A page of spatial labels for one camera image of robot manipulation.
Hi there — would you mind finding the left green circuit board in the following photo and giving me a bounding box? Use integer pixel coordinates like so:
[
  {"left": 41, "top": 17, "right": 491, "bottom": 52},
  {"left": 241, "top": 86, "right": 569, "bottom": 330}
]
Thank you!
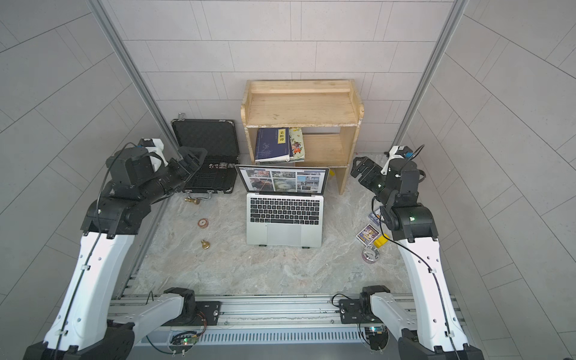
[{"left": 169, "top": 331, "right": 202, "bottom": 347}]

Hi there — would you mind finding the open black tool case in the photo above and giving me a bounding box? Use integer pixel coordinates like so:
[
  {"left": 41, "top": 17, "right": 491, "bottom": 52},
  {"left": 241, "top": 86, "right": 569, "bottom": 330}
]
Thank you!
[{"left": 171, "top": 117, "right": 240, "bottom": 194}]

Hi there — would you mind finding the dark blue book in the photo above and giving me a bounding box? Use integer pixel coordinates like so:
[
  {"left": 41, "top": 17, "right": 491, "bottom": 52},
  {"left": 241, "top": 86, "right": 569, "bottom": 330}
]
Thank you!
[{"left": 255, "top": 127, "right": 290, "bottom": 164}]

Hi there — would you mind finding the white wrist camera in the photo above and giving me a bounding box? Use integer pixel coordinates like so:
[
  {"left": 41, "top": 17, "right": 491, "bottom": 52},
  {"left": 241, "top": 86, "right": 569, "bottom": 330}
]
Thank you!
[
  {"left": 381, "top": 145, "right": 413, "bottom": 176},
  {"left": 138, "top": 138, "right": 167, "bottom": 172}
]

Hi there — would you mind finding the green circuit board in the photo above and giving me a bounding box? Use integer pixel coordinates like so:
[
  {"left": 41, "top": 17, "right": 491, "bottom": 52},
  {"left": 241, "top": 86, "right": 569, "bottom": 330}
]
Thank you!
[
  {"left": 169, "top": 331, "right": 202, "bottom": 347},
  {"left": 363, "top": 326, "right": 389, "bottom": 343}
]

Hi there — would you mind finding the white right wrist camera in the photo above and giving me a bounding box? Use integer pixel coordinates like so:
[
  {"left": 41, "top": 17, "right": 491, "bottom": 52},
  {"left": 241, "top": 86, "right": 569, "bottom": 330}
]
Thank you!
[{"left": 381, "top": 145, "right": 413, "bottom": 176}]

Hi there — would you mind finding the green illustrated children's book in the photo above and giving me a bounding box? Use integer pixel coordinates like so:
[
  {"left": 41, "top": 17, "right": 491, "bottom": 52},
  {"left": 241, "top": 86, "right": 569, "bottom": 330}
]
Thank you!
[{"left": 289, "top": 127, "right": 305, "bottom": 162}]

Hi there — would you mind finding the colourful card box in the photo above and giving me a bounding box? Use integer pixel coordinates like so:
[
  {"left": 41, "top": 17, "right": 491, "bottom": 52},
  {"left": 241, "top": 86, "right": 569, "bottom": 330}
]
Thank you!
[
  {"left": 356, "top": 224, "right": 381, "bottom": 246},
  {"left": 368, "top": 208, "right": 381, "bottom": 227}
]

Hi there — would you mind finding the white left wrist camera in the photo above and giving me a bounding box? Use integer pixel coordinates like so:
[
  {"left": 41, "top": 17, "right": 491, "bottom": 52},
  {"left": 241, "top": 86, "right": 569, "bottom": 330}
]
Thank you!
[{"left": 138, "top": 138, "right": 167, "bottom": 172}]

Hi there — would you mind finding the brass fitting near case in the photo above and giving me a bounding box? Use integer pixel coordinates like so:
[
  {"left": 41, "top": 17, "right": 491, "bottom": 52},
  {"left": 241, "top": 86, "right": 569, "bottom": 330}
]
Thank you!
[{"left": 184, "top": 196, "right": 201, "bottom": 205}]

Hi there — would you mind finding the right green circuit board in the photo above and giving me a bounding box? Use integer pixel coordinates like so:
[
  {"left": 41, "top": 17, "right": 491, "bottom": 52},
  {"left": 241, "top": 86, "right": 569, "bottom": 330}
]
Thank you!
[{"left": 363, "top": 326, "right": 389, "bottom": 343}]

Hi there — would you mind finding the colourful card box near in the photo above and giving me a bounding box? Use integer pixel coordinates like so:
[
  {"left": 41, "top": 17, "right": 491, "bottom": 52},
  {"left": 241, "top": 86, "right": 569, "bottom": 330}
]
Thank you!
[{"left": 356, "top": 224, "right": 381, "bottom": 246}]

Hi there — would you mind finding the colourful card box far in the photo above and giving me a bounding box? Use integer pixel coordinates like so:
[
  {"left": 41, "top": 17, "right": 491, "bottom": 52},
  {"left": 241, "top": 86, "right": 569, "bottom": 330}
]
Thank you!
[{"left": 368, "top": 208, "right": 381, "bottom": 227}]

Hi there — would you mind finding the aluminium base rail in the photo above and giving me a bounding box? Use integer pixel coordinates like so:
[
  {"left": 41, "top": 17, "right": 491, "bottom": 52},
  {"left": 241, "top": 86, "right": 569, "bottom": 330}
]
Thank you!
[{"left": 107, "top": 293, "right": 464, "bottom": 347}]

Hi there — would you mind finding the yellow block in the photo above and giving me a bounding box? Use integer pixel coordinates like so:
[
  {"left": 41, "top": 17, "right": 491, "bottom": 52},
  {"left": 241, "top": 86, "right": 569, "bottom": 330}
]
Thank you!
[{"left": 373, "top": 235, "right": 389, "bottom": 249}]

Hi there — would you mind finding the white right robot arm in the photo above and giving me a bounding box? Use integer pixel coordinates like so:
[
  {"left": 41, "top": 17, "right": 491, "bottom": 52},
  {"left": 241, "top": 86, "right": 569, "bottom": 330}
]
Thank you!
[{"left": 351, "top": 157, "right": 484, "bottom": 359}]

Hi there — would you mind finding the silver laptop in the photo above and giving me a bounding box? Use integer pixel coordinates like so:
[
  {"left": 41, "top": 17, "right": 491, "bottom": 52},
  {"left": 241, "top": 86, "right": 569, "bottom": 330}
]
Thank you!
[{"left": 235, "top": 164, "right": 329, "bottom": 248}]

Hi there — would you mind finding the clear tape roll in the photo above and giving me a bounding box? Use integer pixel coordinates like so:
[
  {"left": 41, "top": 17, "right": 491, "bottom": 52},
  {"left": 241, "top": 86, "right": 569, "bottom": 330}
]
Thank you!
[{"left": 361, "top": 245, "right": 380, "bottom": 264}]

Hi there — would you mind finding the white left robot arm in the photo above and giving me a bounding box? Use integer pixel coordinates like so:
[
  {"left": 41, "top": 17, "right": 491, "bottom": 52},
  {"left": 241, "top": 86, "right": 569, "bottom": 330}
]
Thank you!
[{"left": 24, "top": 139, "right": 207, "bottom": 359}]

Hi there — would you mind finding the wooden two-tier shelf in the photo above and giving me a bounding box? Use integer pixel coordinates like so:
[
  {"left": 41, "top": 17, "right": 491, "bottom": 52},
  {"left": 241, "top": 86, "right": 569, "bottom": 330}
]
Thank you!
[{"left": 240, "top": 79, "right": 365, "bottom": 194}]

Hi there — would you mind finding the red round tape roll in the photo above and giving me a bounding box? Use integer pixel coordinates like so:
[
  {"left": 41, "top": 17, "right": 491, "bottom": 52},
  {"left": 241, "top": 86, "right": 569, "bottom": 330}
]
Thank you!
[{"left": 197, "top": 218, "right": 209, "bottom": 229}]

